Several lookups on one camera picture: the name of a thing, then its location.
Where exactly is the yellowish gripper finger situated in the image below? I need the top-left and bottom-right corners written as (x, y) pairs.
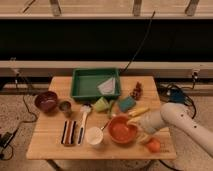
top-left (127, 119), bottom-right (137, 126)

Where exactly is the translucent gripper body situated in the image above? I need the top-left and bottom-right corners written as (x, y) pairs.
top-left (135, 117), bottom-right (154, 144)

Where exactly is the orange bowl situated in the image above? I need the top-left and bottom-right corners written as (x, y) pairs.
top-left (107, 115), bottom-right (138, 144)

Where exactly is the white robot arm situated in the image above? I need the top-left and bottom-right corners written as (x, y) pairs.
top-left (127, 103), bottom-right (213, 158)

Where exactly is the yellow banana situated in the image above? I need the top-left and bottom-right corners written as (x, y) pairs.
top-left (128, 107), bottom-right (149, 117)

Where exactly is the teal sponge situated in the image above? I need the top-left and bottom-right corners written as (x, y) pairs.
top-left (118, 96), bottom-right (136, 112)

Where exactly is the orange fruit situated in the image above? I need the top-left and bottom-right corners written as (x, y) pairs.
top-left (146, 138), bottom-right (161, 153)

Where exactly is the metal spoon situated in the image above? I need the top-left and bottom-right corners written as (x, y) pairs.
top-left (101, 120), bottom-right (110, 131)

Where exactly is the brown grape bunch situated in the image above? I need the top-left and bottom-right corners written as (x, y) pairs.
top-left (131, 82), bottom-right (143, 100)

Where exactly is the green cup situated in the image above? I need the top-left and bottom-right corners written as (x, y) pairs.
top-left (93, 97), bottom-right (109, 112)

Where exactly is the white cup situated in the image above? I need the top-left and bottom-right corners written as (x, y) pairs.
top-left (85, 127), bottom-right (104, 148)

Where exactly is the white folded cloth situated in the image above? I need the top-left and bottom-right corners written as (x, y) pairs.
top-left (98, 77), bottom-right (115, 95)

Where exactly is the green plastic tray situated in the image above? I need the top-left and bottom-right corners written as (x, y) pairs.
top-left (70, 68), bottom-right (121, 101)

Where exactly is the striped black orange block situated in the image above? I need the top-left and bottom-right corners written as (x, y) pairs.
top-left (61, 120), bottom-right (76, 145)

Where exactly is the wooden table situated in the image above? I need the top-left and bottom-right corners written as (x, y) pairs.
top-left (26, 76), bottom-right (177, 165)

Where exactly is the small metal cup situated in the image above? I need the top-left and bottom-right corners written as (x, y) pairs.
top-left (59, 101), bottom-right (72, 117)

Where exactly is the dark red bowl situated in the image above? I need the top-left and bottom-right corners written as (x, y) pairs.
top-left (34, 91), bottom-right (58, 113)

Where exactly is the black power adapter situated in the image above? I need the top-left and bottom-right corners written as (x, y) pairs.
top-left (0, 132), bottom-right (14, 148)

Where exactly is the black floor cable right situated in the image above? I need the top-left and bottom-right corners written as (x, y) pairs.
top-left (157, 83), bottom-right (198, 119)

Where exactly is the black floor cable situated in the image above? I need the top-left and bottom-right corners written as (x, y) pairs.
top-left (157, 83), bottom-right (198, 119)
top-left (0, 74), bottom-right (38, 160)

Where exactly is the black floor cable left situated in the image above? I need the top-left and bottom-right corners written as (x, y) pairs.
top-left (0, 74), bottom-right (38, 160)

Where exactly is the black cable to wall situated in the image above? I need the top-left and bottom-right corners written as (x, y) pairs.
top-left (119, 10), bottom-right (157, 76)

